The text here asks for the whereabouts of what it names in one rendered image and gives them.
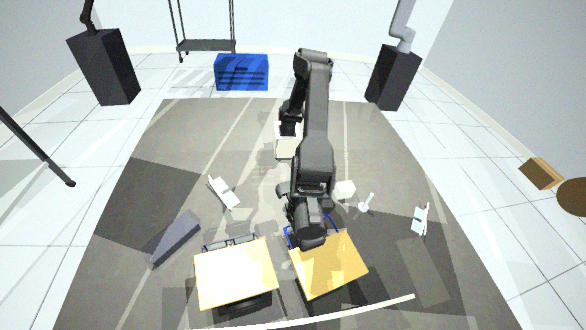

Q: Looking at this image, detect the white flat panel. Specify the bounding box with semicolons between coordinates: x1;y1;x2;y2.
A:
203;294;415;330

